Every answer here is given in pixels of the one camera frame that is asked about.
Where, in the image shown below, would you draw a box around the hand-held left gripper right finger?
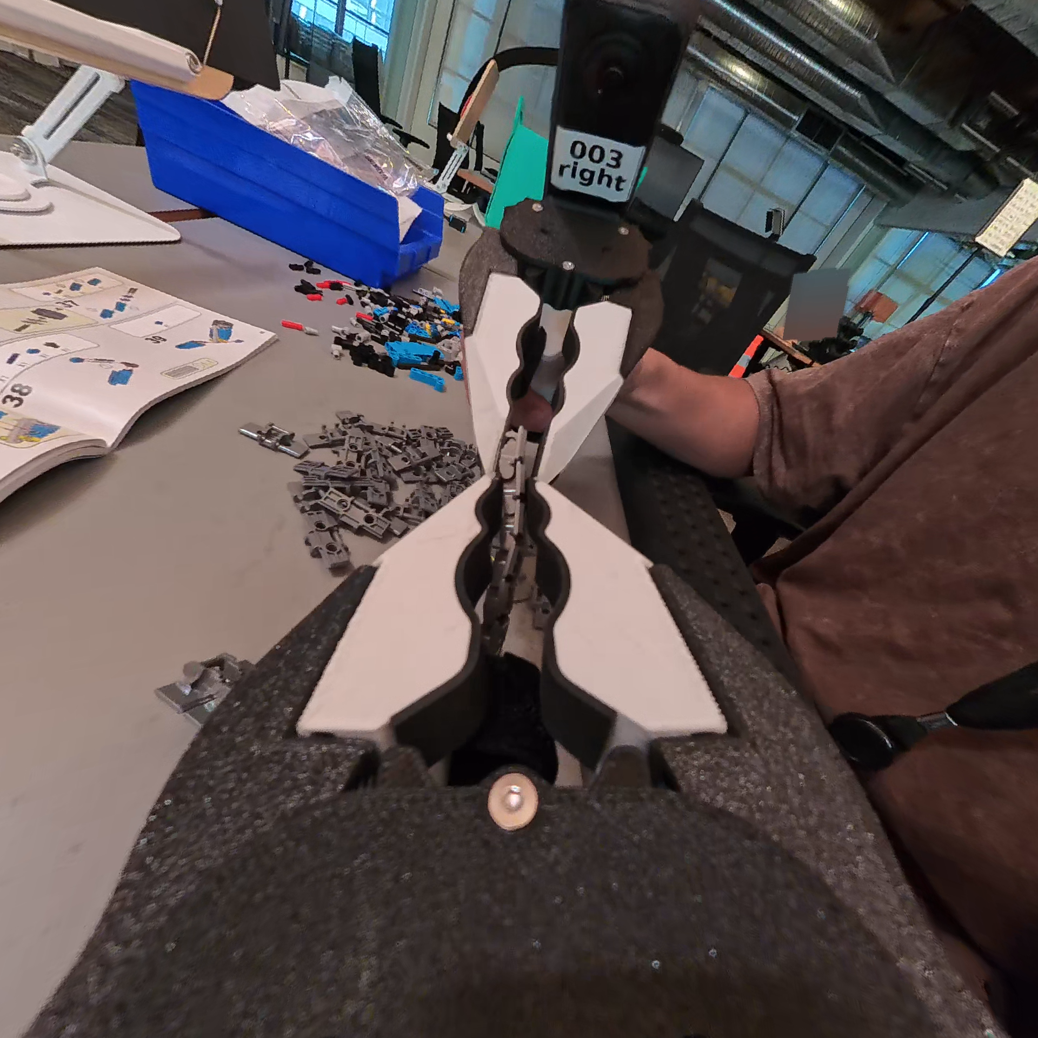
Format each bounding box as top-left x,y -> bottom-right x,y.
525,477 -> 729,769

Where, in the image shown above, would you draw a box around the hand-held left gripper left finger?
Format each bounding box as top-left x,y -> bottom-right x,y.
296,474 -> 497,769

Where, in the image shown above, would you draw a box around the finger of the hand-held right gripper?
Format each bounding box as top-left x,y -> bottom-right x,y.
534,298 -> 637,481
462,270 -> 544,481

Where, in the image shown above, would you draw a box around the grey track link chain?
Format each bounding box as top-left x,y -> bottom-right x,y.
485,427 -> 542,651

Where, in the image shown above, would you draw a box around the single grey track link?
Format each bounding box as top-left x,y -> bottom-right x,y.
154,651 -> 254,724

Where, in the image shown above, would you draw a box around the grey desk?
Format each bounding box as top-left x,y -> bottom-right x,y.
0,142 -> 650,1038

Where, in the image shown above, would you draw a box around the pile of small coloured bricks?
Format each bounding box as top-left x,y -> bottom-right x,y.
282,258 -> 469,396

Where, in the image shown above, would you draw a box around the teal bin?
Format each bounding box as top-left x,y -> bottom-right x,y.
485,96 -> 554,230

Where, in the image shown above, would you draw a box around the wooden board stand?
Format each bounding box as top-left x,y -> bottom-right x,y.
432,47 -> 562,193

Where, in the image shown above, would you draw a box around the black office chair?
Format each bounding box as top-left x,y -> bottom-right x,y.
351,35 -> 433,152

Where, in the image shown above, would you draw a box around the blue storage bin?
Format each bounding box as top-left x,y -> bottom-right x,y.
130,79 -> 447,290

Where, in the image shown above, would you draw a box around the clear plastic bags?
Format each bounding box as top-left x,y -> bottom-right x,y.
221,75 -> 433,197

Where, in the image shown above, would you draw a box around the black partition panel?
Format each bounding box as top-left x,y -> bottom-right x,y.
61,0 -> 282,92

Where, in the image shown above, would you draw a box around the instruction booklet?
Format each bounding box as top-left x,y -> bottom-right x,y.
0,266 -> 280,505

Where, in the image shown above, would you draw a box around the white book stand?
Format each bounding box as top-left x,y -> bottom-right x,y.
0,0 -> 238,250

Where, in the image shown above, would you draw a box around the white wall poster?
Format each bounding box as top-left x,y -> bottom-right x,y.
974,177 -> 1038,256

